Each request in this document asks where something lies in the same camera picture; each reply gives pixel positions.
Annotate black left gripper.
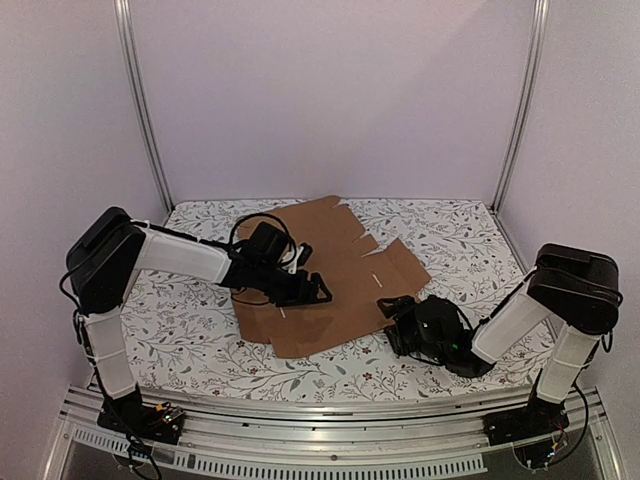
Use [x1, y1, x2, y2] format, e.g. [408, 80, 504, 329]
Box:
[254, 262, 333, 309]

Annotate brown cardboard box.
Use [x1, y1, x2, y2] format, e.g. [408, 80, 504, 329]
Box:
[234, 196, 431, 359]

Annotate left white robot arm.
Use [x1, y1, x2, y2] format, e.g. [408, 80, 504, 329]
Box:
[58, 207, 333, 434]

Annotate floral patterned table mat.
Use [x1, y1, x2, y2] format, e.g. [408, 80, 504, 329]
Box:
[121, 199, 553, 403]

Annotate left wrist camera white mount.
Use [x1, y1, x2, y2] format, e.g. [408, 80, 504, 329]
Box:
[280, 245, 304, 275]

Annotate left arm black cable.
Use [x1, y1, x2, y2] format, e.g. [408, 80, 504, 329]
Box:
[228, 212, 293, 261]

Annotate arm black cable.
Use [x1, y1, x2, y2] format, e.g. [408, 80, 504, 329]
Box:
[449, 269, 536, 341]
[228, 212, 293, 261]

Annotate front aluminium rail base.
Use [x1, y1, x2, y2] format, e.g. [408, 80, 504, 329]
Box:
[43, 386, 626, 479]

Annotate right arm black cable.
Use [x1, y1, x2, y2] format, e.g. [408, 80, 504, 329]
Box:
[449, 269, 536, 341]

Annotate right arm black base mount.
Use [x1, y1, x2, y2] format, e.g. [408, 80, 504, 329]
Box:
[482, 395, 569, 470]

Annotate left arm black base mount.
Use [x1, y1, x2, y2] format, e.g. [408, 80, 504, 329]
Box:
[97, 389, 185, 445]

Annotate left aluminium frame post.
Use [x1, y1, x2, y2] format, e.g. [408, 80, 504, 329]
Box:
[113, 0, 175, 214]

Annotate aluminium frame post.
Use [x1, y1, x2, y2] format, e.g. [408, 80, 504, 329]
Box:
[490, 0, 550, 216]
[113, 0, 175, 214]

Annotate right aluminium frame post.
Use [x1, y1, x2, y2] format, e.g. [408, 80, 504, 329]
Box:
[490, 0, 550, 216]

